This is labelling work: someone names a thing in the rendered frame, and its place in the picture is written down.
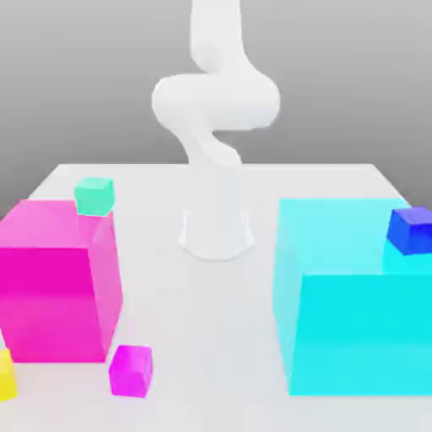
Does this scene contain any small mint green cube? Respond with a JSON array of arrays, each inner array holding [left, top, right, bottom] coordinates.
[[73, 176, 116, 218]]

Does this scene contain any small magenta cube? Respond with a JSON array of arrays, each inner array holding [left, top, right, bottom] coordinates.
[[108, 344, 154, 399]]

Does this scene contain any small blue cube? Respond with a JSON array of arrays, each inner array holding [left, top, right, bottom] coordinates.
[[386, 206, 432, 257]]

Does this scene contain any small yellow cube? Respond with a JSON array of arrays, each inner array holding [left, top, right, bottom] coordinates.
[[0, 348, 19, 402]]

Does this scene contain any large cyan box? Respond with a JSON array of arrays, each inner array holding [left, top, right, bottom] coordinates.
[[272, 197, 432, 397]]

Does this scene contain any large pink box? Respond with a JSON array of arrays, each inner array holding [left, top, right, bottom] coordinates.
[[0, 198, 124, 365]]

